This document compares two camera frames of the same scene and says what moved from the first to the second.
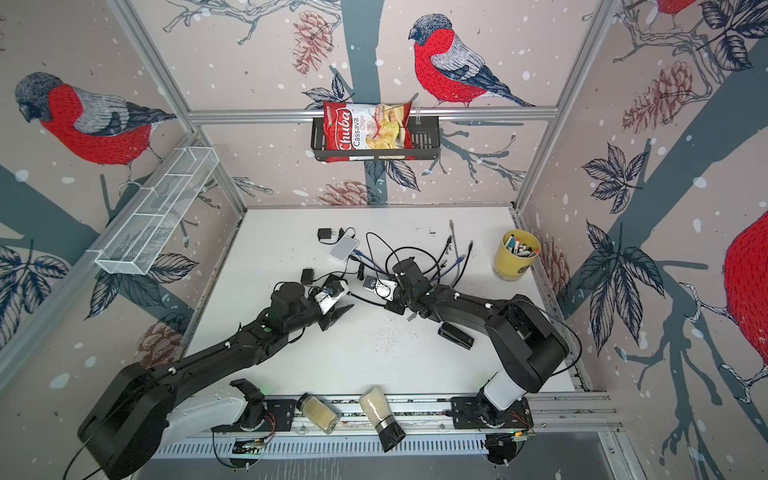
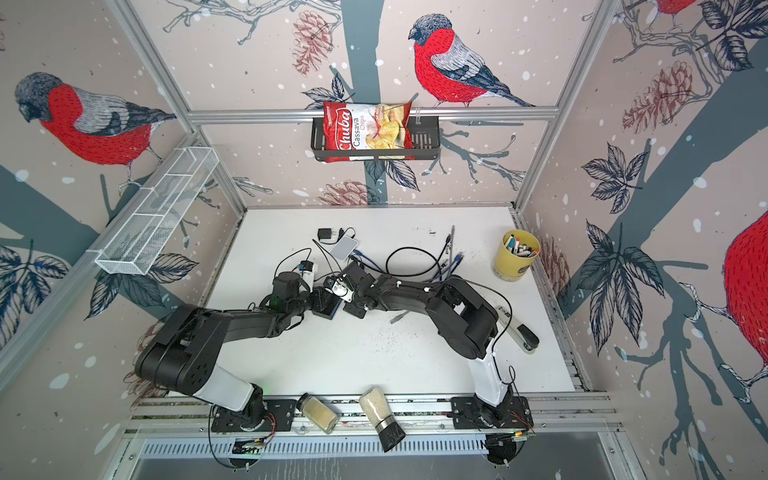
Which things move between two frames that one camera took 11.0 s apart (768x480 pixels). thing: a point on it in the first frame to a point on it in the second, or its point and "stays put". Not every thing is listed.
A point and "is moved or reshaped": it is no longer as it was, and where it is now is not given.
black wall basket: [426, 135] stays put
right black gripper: [393, 308] to [356, 312]
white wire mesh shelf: [156, 210] stays put
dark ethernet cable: [465, 264] is moved or reshaped
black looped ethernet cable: [415, 248] stays put
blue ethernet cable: [360, 253] stays put
